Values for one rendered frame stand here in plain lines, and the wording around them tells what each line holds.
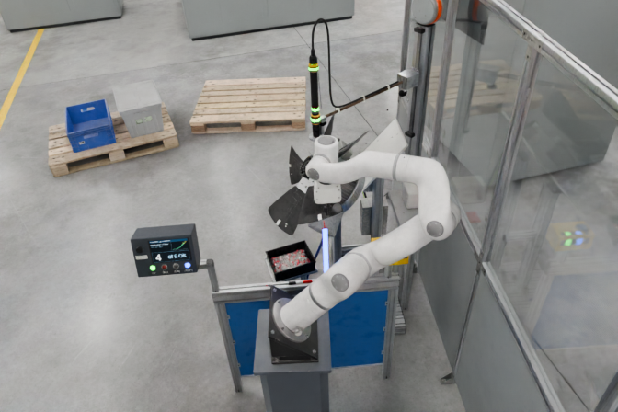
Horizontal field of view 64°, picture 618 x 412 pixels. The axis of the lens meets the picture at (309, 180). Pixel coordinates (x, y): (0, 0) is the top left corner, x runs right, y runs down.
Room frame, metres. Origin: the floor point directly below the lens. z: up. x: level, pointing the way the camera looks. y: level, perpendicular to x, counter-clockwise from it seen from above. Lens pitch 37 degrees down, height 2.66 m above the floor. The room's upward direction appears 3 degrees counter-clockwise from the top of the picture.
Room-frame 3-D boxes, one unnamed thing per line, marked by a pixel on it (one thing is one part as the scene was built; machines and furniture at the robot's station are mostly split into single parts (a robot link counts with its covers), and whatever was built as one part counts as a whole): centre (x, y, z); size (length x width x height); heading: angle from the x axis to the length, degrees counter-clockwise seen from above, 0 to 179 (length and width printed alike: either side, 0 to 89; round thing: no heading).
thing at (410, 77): (2.34, -0.54, 1.53); 0.10 x 0.07 x 0.09; 127
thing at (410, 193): (2.17, -0.62, 0.92); 0.17 x 0.16 x 0.11; 92
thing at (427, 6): (2.39, -0.62, 1.88); 0.16 x 0.07 x 0.16; 37
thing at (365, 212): (2.20, -0.37, 0.73); 0.15 x 0.09 x 0.22; 92
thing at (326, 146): (1.45, -0.07, 1.68); 0.09 x 0.08 x 0.13; 153
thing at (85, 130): (4.34, 2.16, 0.25); 0.60 x 0.41 x 0.22; 21
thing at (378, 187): (2.11, -0.37, 0.58); 0.09 x 0.05 x 1.15; 2
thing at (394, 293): (1.61, -0.39, 0.39); 0.04 x 0.04 x 0.78; 2
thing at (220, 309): (1.58, 0.47, 0.39); 0.04 x 0.04 x 0.78; 2
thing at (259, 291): (1.59, 0.04, 0.82); 0.90 x 0.04 x 0.08; 92
